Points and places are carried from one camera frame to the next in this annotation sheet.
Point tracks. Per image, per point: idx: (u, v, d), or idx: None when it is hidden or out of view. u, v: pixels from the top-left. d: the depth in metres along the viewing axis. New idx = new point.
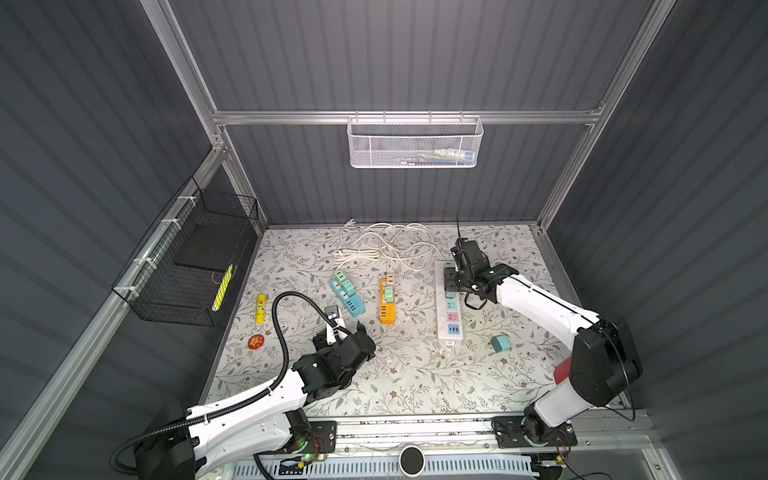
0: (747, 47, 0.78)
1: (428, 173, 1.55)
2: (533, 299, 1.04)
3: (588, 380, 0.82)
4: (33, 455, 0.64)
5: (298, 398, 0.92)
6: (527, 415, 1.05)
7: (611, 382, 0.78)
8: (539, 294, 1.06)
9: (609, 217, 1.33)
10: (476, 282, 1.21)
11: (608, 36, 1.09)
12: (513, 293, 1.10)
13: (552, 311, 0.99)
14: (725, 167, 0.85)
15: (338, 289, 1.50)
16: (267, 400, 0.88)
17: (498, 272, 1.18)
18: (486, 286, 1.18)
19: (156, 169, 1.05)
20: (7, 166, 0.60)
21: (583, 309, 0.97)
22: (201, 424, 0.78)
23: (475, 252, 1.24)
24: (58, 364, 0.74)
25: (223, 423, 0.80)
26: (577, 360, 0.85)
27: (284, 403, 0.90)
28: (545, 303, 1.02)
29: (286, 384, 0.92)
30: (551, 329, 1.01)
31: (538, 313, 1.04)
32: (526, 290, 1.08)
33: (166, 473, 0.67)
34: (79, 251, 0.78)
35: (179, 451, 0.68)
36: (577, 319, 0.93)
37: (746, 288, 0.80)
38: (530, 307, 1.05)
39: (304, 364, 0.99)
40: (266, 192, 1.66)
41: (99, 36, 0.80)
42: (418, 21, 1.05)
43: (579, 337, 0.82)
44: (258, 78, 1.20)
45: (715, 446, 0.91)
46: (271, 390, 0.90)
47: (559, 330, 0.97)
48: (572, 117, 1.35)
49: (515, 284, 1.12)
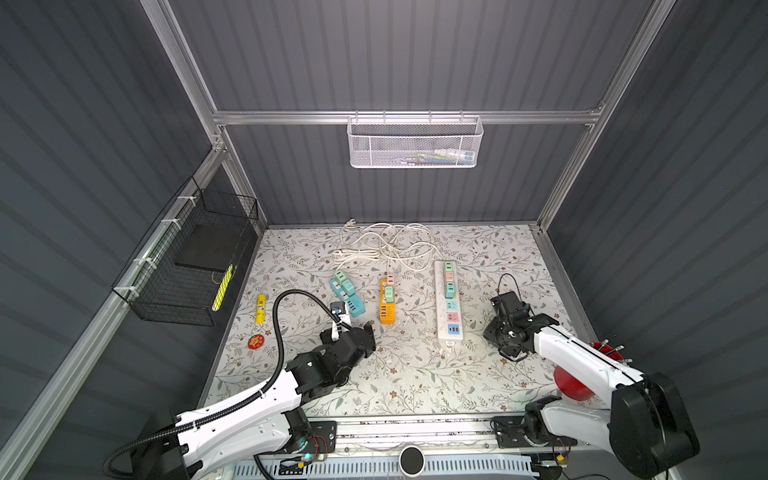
0: (749, 47, 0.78)
1: (428, 173, 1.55)
2: (571, 349, 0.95)
3: (631, 445, 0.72)
4: (33, 455, 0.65)
5: (291, 399, 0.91)
6: (527, 412, 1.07)
7: (657, 453, 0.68)
8: (579, 345, 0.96)
9: (609, 217, 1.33)
10: (513, 329, 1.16)
11: (608, 36, 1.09)
12: (548, 341, 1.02)
13: (590, 363, 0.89)
14: (725, 167, 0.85)
15: (338, 289, 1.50)
16: (260, 403, 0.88)
17: (540, 321, 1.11)
18: (524, 334, 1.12)
19: (156, 170, 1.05)
20: (7, 166, 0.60)
21: (626, 366, 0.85)
22: (191, 431, 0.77)
23: (514, 302, 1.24)
24: (58, 364, 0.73)
25: (213, 429, 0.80)
26: (617, 423, 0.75)
27: (277, 405, 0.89)
28: (583, 354, 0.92)
29: (279, 386, 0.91)
30: (591, 387, 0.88)
31: (575, 365, 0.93)
32: (564, 340, 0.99)
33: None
34: (78, 251, 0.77)
35: (167, 460, 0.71)
36: (618, 375, 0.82)
37: (748, 288, 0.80)
38: (567, 358, 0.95)
39: (298, 363, 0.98)
40: (265, 191, 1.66)
41: (99, 36, 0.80)
42: (418, 20, 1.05)
43: (618, 394, 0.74)
44: (258, 78, 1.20)
45: (716, 446, 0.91)
46: (263, 393, 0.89)
47: (597, 386, 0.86)
48: (572, 117, 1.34)
49: (553, 332, 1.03)
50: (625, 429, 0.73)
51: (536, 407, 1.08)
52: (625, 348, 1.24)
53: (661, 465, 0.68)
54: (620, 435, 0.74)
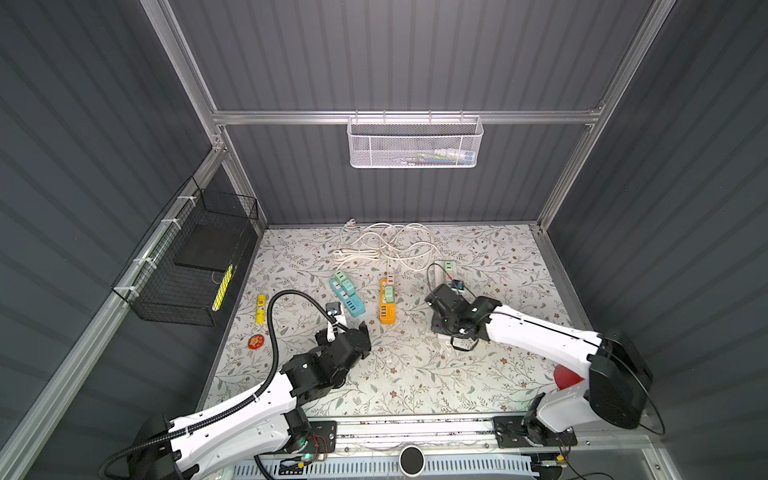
0: (749, 47, 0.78)
1: (428, 173, 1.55)
2: (529, 332, 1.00)
3: (614, 408, 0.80)
4: (33, 455, 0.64)
5: (286, 402, 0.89)
6: (528, 424, 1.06)
7: (638, 403, 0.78)
8: (533, 325, 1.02)
9: (609, 217, 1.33)
10: (464, 325, 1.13)
11: (608, 36, 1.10)
12: (504, 330, 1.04)
13: (552, 343, 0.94)
14: (725, 166, 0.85)
15: (338, 289, 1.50)
16: (254, 407, 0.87)
17: (482, 309, 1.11)
18: (474, 326, 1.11)
19: (156, 170, 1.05)
20: (7, 165, 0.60)
21: (581, 331, 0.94)
22: (184, 437, 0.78)
23: (450, 295, 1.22)
24: (58, 363, 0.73)
25: (206, 434, 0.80)
26: (598, 392, 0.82)
27: (271, 408, 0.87)
28: (541, 335, 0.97)
29: (274, 388, 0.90)
30: (560, 362, 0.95)
31: (538, 346, 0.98)
32: (518, 324, 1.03)
33: None
34: (78, 251, 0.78)
35: (160, 466, 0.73)
36: (581, 347, 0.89)
37: (748, 288, 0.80)
38: (528, 341, 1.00)
39: (294, 365, 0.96)
40: (265, 191, 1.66)
41: (99, 36, 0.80)
42: (418, 20, 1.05)
43: (595, 368, 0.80)
44: (258, 78, 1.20)
45: (716, 446, 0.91)
46: (257, 396, 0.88)
47: (566, 360, 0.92)
48: (572, 117, 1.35)
49: (505, 318, 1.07)
50: (604, 394, 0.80)
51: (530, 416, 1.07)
52: None
53: (642, 412, 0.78)
54: (602, 401, 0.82)
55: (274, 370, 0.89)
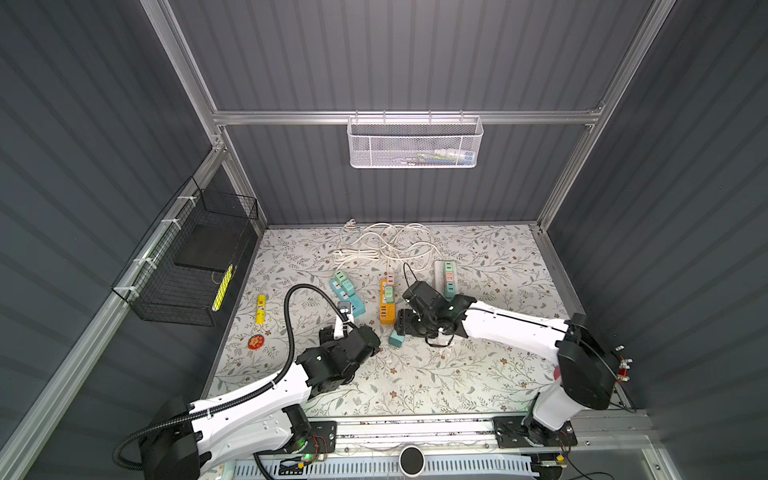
0: (748, 47, 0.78)
1: (428, 173, 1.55)
2: (503, 324, 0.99)
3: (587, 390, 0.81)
4: (33, 455, 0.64)
5: (302, 392, 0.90)
6: (528, 425, 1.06)
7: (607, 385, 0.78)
8: (505, 317, 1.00)
9: (609, 217, 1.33)
10: (442, 325, 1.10)
11: (608, 35, 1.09)
12: (480, 325, 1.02)
13: (524, 332, 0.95)
14: (724, 167, 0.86)
15: (338, 289, 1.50)
16: (272, 394, 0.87)
17: (458, 306, 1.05)
18: (451, 325, 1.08)
19: (156, 170, 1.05)
20: (8, 166, 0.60)
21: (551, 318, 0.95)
22: (204, 419, 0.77)
23: (428, 292, 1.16)
24: (58, 363, 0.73)
25: (226, 418, 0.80)
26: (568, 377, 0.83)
27: (288, 396, 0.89)
28: (513, 325, 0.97)
29: (291, 377, 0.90)
30: (530, 350, 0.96)
31: (510, 337, 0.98)
32: (492, 318, 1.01)
33: (171, 466, 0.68)
34: (79, 251, 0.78)
35: (182, 445, 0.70)
36: (551, 333, 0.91)
37: (749, 287, 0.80)
38: (500, 334, 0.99)
39: (307, 357, 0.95)
40: (265, 191, 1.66)
41: (98, 35, 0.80)
42: (418, 19, 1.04)
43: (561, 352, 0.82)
44: (258, 78, 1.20)
45: (716, 445, 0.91)
46: (275, 384, 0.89)
47: (541, 348, 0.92)
48: (572, 117, 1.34)
49: (480, 312, 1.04)
50: (577, 380, 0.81)
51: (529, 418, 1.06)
52: (624, 348, 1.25)
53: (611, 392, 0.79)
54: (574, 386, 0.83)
55: (291, 360, 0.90)
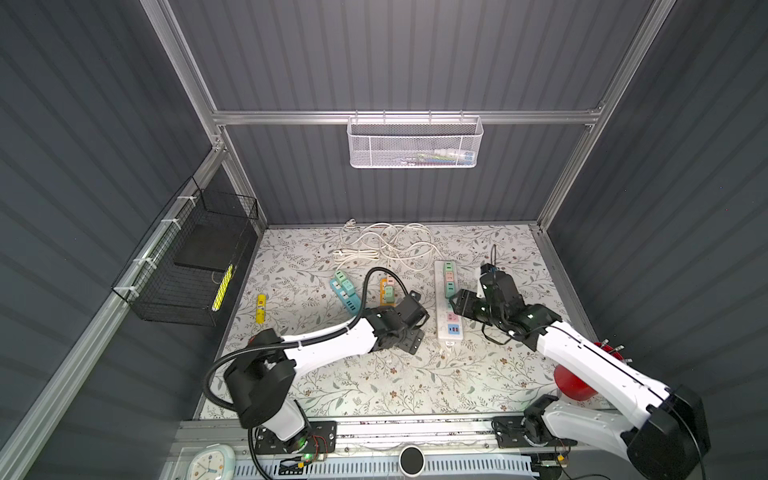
0: (748, 47, 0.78)
1: (428, 173, 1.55)
2: (587, 358, 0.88)
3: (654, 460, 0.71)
4: (33, 455, 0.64)
5: (371, 340, 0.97)
6: (528, 416, 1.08)
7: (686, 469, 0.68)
8: (592, 352, 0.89)
9: (609, 217, 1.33)
10: (514, 328, 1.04)
11: (608, 35, 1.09)
12: (560, 349, 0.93)
13: (608, 376, 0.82)
14: (724, 167, 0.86)
15: (338, 289, 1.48)
16: (347, 337, 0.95)
17: (540, 316, 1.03)
18: (524, 332, 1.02)
19: (156, 170, 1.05)
20: (7, 166, 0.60)
21: (649, 378, 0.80)
22: (295, 349, 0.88)
23: (510, 290, 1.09)
24: (58, 364, 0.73)
25: (313, 351, 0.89)
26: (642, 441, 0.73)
27: (361, 342, 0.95)
28: (599, 364, 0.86)
29: (362, 325, 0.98)
30: (609, 399, 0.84)
31: (590, 376, 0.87)
32: (575, 347, 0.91)
33: (273, 387, 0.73)
34: (79, 251, 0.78)
35: (280, 370, 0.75)
36: (645, 394, 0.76)
37: (749, 287, 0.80)
38: (580, 367, 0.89)
39: (369, 313, 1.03)
40: (265, 191, 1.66)
41: (97, 34, 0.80)
42: (418, 19, 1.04)
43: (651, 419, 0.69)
44: (258, 78, 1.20)
45: (716, 445, 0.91)
46: (349, 329, 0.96)
47: (622, 403, 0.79)
48: (572, 117, 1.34)
49: (563, 336, 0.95)
50: (651, 447, 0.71)
51: (536, 411, 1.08)
52: (625, 348, 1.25)
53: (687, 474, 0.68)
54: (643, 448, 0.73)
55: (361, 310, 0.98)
